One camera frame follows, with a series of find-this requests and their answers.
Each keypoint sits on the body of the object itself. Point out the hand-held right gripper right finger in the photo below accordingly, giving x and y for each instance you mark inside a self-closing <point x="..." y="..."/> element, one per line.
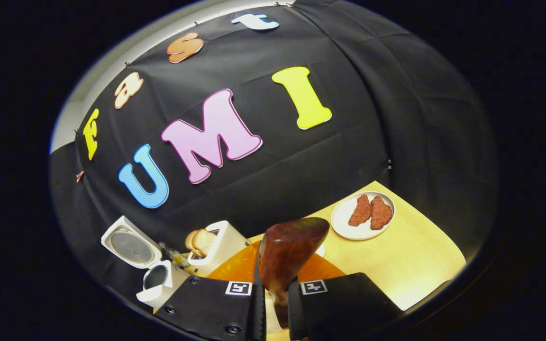
<point x="339" y="308"/>

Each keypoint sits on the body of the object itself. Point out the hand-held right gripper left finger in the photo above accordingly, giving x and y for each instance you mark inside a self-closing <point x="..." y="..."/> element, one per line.
<point x="216" y="308"/>

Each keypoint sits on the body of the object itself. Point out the brown wooden spoon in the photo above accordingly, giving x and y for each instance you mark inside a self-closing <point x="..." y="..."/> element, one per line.
<point x="287" y="251"/>

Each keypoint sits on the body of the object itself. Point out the white rice cooker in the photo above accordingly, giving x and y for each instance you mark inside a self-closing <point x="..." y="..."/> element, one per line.
<point x="128" y="246"/>

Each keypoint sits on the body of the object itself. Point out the small glass bottle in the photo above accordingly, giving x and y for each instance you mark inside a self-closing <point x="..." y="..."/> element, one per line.
<point x="176" y="257"/>

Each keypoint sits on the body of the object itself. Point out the bread slice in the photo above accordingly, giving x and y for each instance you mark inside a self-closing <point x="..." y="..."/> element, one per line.
<point x="205" y="241"/>
<point x="189" y="240"/>

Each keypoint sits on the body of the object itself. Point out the white toaster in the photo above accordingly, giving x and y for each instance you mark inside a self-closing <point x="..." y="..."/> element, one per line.
<point x="228" y="241"/>

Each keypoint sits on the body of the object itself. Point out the white round plate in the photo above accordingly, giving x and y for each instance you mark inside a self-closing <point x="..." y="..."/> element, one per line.
<point x="341" y="222"/>

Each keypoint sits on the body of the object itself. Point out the red meat piece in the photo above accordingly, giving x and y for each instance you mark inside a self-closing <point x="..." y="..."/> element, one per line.
<point x="360" y="210"/>
<point x="381" y="213"/>

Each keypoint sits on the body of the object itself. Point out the red cloth clip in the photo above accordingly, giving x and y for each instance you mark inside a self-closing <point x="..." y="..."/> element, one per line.
<point x="79" y="176"/>

